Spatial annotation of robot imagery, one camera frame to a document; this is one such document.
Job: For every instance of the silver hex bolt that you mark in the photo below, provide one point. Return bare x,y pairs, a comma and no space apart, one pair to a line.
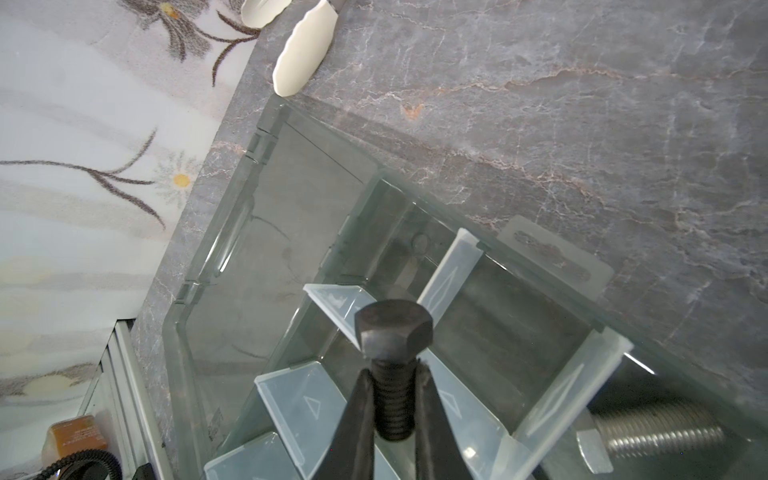
649,430

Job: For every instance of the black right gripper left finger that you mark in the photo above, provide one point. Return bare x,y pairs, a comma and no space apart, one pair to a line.
350,455

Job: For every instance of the black hex bolt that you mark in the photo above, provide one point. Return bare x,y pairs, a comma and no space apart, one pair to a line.
391,334

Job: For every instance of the cream silicone kitchen tongs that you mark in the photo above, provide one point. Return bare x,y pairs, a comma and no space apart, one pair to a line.
305,48

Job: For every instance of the transparent grey organizer box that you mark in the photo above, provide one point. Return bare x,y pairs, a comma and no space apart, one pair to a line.
261,347

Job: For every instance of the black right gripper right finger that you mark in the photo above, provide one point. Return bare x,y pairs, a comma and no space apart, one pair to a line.
436,452

